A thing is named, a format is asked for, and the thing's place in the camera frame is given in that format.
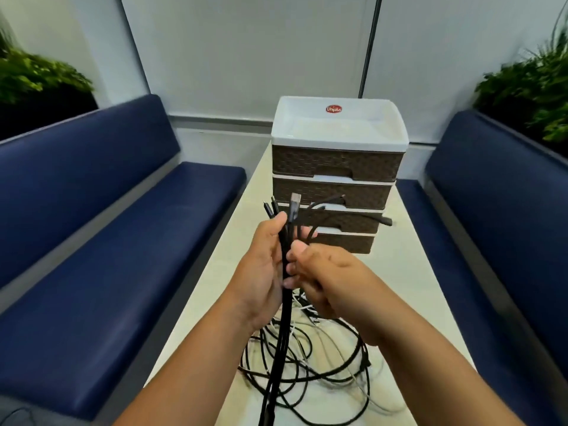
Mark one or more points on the person's left hand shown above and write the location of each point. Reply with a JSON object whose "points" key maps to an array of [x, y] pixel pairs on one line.
{"points": [[255, 279]]}

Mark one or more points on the person's right hand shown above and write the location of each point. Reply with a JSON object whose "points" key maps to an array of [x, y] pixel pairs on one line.
{"points": [[341, 288]]}

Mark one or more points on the person's left thumb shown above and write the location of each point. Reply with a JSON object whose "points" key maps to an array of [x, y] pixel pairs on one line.
{"points": [[273, 228]]}

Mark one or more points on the person's right thumb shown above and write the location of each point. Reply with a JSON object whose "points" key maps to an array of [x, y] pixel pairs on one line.
{"points": [[306, 251]]}

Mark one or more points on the person's left forearm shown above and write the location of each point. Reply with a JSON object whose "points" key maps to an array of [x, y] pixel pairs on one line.
{"points": [[191, 377]]}

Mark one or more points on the person's right forearm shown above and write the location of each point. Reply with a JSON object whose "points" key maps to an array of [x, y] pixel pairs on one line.
{"points": [[439, 377]]}

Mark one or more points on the brown woven-pattern drawer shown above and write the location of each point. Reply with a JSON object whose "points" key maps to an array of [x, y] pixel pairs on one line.
{"points": [[368, 196], [368, 166], [355, 220], [353, 243]]}

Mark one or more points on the red oval sticker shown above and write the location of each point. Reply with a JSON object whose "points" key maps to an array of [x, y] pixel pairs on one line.
{"points": [[333, 109]]}

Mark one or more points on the blue bench seat cushion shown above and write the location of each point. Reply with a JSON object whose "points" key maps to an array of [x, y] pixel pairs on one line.
{"points": [[111, 283], [470, 297]]}

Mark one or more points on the blue bench backrest cushion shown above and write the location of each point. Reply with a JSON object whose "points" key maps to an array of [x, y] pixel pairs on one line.
{"points": [[510, 208], [75, 172]]}

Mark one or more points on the black vertical window bar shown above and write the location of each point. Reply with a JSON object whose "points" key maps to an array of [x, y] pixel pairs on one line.
{"points": [[132, 44], [370, 44]]}

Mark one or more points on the dark planter box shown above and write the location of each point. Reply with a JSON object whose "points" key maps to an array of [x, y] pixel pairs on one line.
{"points": [[44, 113], [510, 121]]}

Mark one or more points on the green leafy plant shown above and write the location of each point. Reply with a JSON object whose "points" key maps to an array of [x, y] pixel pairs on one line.
{"points": [[35, 75], [532, 79]]}

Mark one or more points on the white plastic drawer unit frame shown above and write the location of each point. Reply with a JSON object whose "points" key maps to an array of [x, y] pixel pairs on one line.
{"points": [[339, 126]]}

